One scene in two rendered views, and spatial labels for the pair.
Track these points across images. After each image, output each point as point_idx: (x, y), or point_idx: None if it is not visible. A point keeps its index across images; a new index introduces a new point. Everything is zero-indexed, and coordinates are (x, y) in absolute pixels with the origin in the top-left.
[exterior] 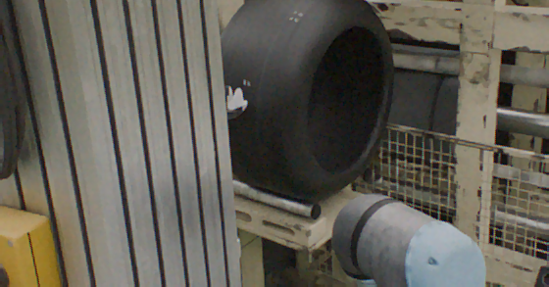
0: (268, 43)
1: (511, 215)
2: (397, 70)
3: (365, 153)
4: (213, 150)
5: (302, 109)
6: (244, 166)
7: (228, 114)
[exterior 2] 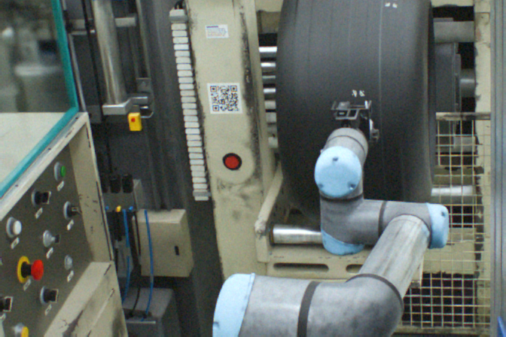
0: (373, 40)
1: None
2: None
3: (432, 153)
4: None
5: (425, 111)
6: None
7: (374, 135)
